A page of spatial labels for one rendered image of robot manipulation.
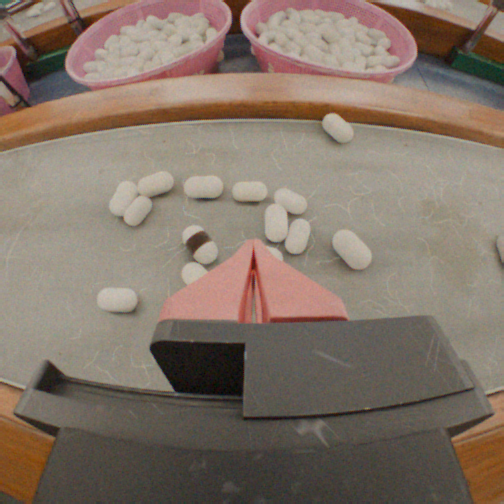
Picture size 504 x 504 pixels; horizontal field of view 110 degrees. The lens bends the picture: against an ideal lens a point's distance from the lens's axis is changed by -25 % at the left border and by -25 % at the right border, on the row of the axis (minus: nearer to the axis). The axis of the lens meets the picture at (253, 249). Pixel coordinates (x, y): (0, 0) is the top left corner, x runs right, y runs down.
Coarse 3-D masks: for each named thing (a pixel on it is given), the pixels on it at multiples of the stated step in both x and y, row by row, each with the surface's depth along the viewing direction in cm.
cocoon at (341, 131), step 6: (330, 114) 22; (336, 114) 23; (324, 120) 23; (330, 120) 22; (336, 120) 22; (342, 120) 22; (324, 126) 23; (330, 126) 23; (336, 126) 22; (342, 126) 22; (348, 126) 22; (330, 132) 23; (336, 132) 22; (342, 132) 22; (348, 132) 22; (336, 138) 23; (342, 138) 22; (348, 138) 22
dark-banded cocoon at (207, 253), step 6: (186, 228) 20; (192, 228) 19; (198, 228) 20; (186, 234) 19; (192, 234) 19; (186, 240) 19; (204, 246) 19; (210, 246) 19; (216, 246) 20; (198, 252) 19; (204, 252) 19; (210, 252) 19; (216, 252) 19; (198, 258) 19; (204, 258) 19; (210, 258) 19
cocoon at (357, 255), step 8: (344, 232) 19; (352, 232) 19; (336, 240) 19; (344, 240) 19; (352, 240) 19; (360, 240) 19; (336, 248) 19; (344, 248) 19; (352, 248) 19; (360, 248) 18; (368, 248) 19; (344, 256) 19; (352, 256) 19; (360, 256) 18; (368, 256) 18; (352, 264) 19; (360, 264) 18; (368, 264) 19
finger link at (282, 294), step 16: (256, 240) 12; (256, 256) 9; (272, 256) 9; (256, 272) 9; (272, 272) 7; (288, 272) 7; (256, 288) 11; (272, 288) 6; (288, 288) 6; (304, 288) 6; (320, 288) 6; (256, 304) 11; (272, 304) 5; (288, 304) 5; (304, 304) 5; (320, 304) 5; (336, 304) 5; (256, 320) 11; (272, 320) 5; (288, 320) 5; (304, 320) 5; (320, 320) 5; (336, 320) 5
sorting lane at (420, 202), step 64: (128, 128) 25; (192, 128) 25; (256, 128) 24; (320, 128) 24; (384, 128) 24; (0, 192) 23; (64, 192) 23; (320, 192) 22; (384, 192) 22; (448, 192) 22; (0, 256) 21; (64, 256) 21; (128, 256) 21; (192, 256) 21; (320, 256) 21; (384, 256) 20; (448, 256) 20; (0, 320) 19; (64, 320) 19; (128, 320) 19; (448, 320) 19; (128, 384) 18
